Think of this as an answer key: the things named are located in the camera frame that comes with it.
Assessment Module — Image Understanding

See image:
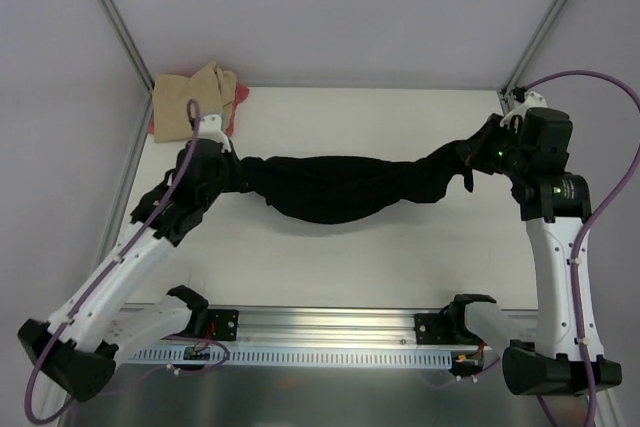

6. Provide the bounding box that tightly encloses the white slotted cable duct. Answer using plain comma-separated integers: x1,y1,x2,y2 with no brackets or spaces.
129,343,453,370

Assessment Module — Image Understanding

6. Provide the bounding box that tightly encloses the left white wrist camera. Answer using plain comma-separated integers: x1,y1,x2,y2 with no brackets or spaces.
193,114,232,153

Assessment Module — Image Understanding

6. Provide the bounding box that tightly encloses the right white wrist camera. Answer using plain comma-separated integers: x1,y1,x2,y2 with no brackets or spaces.
500,90,548,128

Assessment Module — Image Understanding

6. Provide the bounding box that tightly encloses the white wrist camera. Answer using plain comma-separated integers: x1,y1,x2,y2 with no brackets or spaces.
193,114,232,153
500,90,548,128

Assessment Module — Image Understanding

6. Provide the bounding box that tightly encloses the left aluminium frame post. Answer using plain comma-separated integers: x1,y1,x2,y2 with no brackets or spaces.
97,0,154,93

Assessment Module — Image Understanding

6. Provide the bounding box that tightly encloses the black t shirt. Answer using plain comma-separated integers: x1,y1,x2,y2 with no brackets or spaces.
226,132,480,225

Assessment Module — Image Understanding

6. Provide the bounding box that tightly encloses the red folded t shirt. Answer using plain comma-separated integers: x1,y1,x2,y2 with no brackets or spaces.
147,76,250,143

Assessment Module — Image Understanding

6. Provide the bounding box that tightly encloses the right aluminium frame post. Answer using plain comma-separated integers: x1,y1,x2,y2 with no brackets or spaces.
499,0,571,100

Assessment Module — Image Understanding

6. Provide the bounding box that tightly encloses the front aluminium rail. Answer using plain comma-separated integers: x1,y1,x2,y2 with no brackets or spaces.
114,300,541,351

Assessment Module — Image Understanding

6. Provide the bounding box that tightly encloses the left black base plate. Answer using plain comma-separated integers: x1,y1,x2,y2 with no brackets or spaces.
205,308,239,342

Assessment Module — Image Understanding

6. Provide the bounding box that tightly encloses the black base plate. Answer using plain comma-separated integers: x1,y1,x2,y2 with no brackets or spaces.
413,313,473,345
205,308,239,342

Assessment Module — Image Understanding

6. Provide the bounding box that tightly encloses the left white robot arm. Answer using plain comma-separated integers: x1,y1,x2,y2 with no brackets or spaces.
18,139,239,402

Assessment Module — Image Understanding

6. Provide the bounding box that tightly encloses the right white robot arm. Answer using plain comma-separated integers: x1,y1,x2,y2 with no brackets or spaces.
446,107,622,396

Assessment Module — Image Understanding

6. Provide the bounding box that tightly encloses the beige folded t shirt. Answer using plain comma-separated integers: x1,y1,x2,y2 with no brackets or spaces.
152,61,239,143

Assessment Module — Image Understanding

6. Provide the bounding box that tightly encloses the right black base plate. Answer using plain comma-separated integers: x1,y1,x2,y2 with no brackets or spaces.
413,313,473,345

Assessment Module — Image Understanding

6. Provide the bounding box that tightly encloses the left side aluminium rail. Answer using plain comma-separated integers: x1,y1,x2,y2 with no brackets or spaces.
84,89,151,280

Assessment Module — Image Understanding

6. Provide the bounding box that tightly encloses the aluminium frame post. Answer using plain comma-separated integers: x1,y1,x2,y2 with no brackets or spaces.
97,0,154,93
499,0,571,100

